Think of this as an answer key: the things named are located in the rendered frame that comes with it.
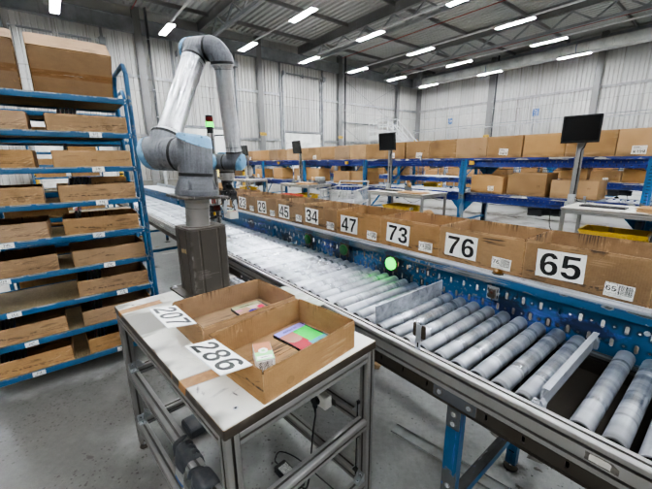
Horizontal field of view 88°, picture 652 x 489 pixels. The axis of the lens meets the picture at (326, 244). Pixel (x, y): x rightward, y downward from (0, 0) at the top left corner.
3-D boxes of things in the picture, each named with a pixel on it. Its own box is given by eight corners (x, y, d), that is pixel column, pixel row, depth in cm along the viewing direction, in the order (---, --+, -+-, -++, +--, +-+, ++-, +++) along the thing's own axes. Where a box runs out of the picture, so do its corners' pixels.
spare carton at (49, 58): (23, 42, 176) (20, 30, 185) (35, 97, 194) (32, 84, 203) (111, 55, 200) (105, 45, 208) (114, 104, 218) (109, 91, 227)
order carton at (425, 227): (378, 244, 199) (379, 215, 195) (409, 237, 217) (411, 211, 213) (438, 258, 169) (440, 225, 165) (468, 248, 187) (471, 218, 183)
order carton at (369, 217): (336, 234, 229) (336, 209, 224) (367, 228, 246) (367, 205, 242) (379, 244, 199) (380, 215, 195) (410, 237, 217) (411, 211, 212)
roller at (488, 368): (464, 383, 103) (466, 369, 102) (533, 330, 134) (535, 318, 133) (479, 391, 99) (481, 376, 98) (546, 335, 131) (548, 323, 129)
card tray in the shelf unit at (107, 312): (84, 326, 217) (81, 311, 215) (81, 310, 240) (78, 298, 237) (152, 309, 242) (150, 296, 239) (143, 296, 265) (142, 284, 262)
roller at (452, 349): (428, 364, 113) (429, 350, 111) (500, 318, 144) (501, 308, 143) (440, 371, 109) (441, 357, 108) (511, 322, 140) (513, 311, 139)
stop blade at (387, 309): (374, 326, 134) (374, 306, 132) (440, 297, 162) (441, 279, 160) (375, 327, 134) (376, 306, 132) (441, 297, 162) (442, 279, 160)
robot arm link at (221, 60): (234, 35, 171) (249, 169, 198) (212, 36, 174) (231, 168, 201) (222, 31, 161) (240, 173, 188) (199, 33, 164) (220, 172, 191)
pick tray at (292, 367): (209, 363, 106) (206, 334, 103) (299, 320, 133) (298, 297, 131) (264, 406, 87) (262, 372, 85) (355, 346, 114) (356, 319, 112)
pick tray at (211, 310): (174, 326, 130) (170, 302, 127) (259, 298, 155) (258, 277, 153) (205, 356, 110) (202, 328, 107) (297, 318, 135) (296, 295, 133)
